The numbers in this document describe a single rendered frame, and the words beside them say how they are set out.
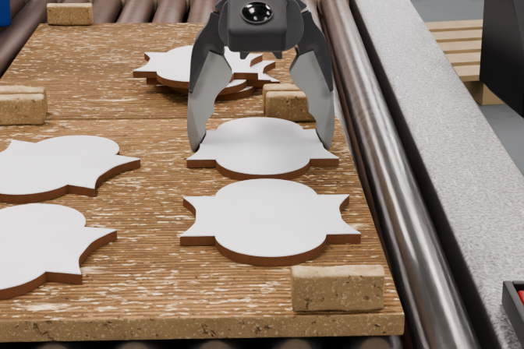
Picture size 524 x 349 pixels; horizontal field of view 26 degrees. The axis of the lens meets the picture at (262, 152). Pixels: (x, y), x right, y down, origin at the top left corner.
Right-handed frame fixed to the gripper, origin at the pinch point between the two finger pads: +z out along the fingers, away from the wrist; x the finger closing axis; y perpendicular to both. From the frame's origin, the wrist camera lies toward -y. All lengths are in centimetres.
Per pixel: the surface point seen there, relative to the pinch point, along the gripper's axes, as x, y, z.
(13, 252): 17.7, -22.3, 0.5
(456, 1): -126, 519, 74
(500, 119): -99, 305, 82
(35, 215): 17.2, -15.8, 0.3
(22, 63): 25.8, 31.6, -0.7
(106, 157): 13.1, -3.2, -0.2
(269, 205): -0.1, -14.4, 0.2
